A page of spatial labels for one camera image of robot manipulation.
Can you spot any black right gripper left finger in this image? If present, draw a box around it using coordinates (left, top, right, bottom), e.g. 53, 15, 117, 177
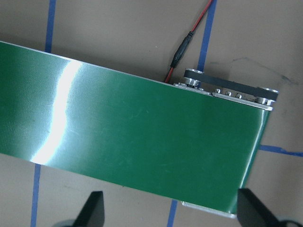
72, 191, 105, 227

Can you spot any red conveyor power wire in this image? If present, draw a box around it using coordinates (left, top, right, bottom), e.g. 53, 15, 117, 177
164, 0, 215, 83

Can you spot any green conveyor belt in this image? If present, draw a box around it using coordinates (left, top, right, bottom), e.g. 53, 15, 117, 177
0, 42, 273, 217

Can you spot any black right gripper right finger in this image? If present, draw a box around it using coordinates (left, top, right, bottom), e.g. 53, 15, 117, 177
237, 188, 280, 227

